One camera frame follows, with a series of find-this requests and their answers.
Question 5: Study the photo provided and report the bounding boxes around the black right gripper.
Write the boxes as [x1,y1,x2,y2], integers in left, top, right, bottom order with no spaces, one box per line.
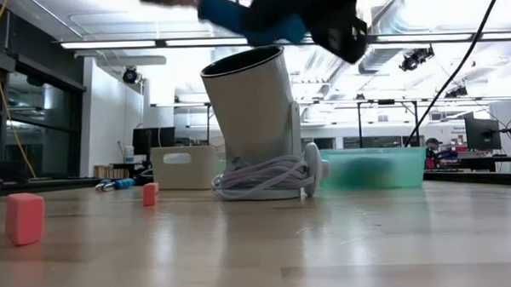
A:
[242,0,387,69]

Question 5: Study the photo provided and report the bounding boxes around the large blue-handled pliers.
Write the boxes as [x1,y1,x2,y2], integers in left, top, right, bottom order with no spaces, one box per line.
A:
[138,0,309,51]

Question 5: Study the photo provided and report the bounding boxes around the orange-pink rectangular eraser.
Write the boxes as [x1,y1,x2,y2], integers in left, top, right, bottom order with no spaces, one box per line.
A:
[3,192,47,248]
[142,182,160,207]

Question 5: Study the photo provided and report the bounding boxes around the black beam with strip lights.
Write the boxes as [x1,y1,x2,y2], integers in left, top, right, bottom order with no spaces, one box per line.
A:
[60,26,511,56]

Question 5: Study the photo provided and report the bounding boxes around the black metal rack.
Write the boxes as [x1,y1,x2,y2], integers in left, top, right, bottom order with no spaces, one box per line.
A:
[354,97,422,150]

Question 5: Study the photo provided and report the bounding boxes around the black ceiling spotlight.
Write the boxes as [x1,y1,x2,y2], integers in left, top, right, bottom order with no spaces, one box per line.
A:
[399,45,435,73]
[444,84,468,100]

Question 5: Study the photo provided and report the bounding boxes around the black computer monitor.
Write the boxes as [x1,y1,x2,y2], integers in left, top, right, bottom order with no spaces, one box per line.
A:
[464,115,502,152]
[131,126,176,158]

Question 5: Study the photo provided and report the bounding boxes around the grey plastic bin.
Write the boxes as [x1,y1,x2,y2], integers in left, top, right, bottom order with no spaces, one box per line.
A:
[150,144,220,192]

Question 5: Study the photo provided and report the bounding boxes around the teal translucent tray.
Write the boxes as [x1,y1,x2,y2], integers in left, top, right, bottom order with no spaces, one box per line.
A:
[318,145,428,192]

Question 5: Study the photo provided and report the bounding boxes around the person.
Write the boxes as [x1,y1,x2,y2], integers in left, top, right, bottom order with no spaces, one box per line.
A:
[424,135,460,171]

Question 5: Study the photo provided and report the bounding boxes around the wooden crate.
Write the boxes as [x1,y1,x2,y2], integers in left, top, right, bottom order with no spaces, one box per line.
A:
[93,164,129,179]

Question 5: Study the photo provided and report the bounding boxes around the white security camera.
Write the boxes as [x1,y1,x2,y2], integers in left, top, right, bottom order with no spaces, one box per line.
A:
[199,44,331,203]

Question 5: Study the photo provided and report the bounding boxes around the round black ceiling camera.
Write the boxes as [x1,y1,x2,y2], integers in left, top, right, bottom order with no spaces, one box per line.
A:
[122,66,140,86]

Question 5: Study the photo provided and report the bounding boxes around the white coiled cable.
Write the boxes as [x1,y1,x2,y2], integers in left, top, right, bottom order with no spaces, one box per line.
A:
[210,153,317,202]

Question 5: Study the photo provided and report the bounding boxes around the black cable from frame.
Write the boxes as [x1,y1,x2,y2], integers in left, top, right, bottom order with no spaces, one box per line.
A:
[398,0,510,148]

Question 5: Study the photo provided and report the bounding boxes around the black aluminium table frame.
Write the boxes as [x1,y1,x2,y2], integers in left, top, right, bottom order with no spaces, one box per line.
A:
[0,162,511,205]

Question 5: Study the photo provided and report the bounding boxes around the yellow extension cable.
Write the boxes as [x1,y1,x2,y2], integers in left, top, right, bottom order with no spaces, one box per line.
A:
[0,0,38,181]

